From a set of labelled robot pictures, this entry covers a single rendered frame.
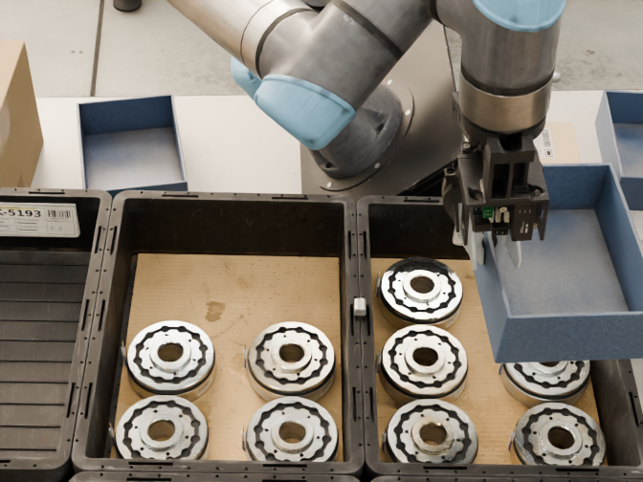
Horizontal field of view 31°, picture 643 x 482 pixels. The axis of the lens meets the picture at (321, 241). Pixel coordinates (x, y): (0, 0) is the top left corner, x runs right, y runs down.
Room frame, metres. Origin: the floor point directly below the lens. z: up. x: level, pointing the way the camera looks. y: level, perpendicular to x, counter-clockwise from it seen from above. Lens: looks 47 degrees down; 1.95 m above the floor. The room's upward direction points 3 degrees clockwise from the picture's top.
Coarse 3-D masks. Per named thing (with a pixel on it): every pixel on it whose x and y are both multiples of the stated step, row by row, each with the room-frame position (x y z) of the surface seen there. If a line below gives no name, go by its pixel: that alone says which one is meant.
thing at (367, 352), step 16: (368, 224) 0.97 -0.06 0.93; (368, 240) 0.94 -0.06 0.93; (368, 256) 0.91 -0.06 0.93; (368, 272) 0.89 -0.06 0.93; (368, 288) 0.86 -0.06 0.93; (368, 304) 0.84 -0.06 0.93; (368, 320) 0.83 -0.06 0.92; (368, 336) 0.79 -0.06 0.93; (368, 352) 0.77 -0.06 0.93; (368, 368) 0.75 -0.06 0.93; (624, 368) 0.77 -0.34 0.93; (368, 384) 0.73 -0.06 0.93; (624, 384) 0.75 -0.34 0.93; (368, 400) 0.71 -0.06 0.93; (368, 416) 0.69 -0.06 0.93; (640, 416) 0.71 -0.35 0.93; (368, 432) 0.67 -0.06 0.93; (640, 432) 0.68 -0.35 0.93; (368, 448) 0.65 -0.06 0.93; (640, 448) 0.67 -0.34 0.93; (368, 464) 0.63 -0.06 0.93; (384, 464) 0.63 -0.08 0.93; (400, 464) 0.63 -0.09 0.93; (416, 464) 0.63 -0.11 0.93; (432, 464) 0.63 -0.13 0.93; (448, 464) 0.63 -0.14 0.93; (464, 464) 0.64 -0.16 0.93; (480, 464) 0.64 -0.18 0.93; (496, 464) 0.64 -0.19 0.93; (640, 464) 0.65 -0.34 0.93; (368, 480) 0.62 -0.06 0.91
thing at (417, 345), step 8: (416, 344) 0.83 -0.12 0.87; (424, 344) 0.83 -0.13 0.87; (432, 344) 0.84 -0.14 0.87; (408, 352) 0.82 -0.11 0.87; (432, 352) 0.83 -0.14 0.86; (440, 352) 0.82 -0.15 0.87; (408, 360) 0.81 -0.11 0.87; (440, 360) 0.81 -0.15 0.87; (416, 368) 0.80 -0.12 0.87; (424, 368) 0.80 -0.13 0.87; (432, 368) 0.80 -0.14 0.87; (440, 368) 0.80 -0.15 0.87
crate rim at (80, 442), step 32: (128, 192) 1.00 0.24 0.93; (160, 192) 1.00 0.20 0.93; (192, 192) 1.00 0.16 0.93; (224, 192) 1.01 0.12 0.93; (352, 224) 0.97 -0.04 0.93; (352, 256) 0.91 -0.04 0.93; (352, 288) 0.86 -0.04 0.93; (96, 320) 0.80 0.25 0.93; (352, 320) 0.83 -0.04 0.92; (96, 352) 0.75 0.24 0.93; (352, 352) 0.77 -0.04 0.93; (96, 384) 0.71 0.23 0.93; (352, 384) 0.73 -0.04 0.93; (352, 416) 0.69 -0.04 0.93; (352, 448) 0.65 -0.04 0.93
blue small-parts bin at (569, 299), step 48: (576, 192) 0.87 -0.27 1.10; (528, 240) 0.82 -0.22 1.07; (576, 240) 0.82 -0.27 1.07; (624, 240) 0.79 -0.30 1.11; (480, 288) 0.74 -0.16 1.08; (528, 288) 0.75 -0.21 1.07; (576, 288) 0.76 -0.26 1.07; (624, 288) 0.76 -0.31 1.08; (528, 336) 0.66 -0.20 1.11; (576, 336) 0.67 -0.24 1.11; (624, 336) 0.67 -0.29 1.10
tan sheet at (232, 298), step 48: (144, 288) 0.93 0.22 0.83; (192, 288) 0.93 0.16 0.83; (240, 288) 0.94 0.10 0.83; (288, 288) 0.94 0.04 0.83; (336, 288) 0.95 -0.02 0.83; (240, 336) 0.86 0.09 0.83; (336, 336) 0.87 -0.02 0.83; (240, 384) 0.79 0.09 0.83; (336, 384) 0.80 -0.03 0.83; (240, 432) 0.72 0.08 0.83
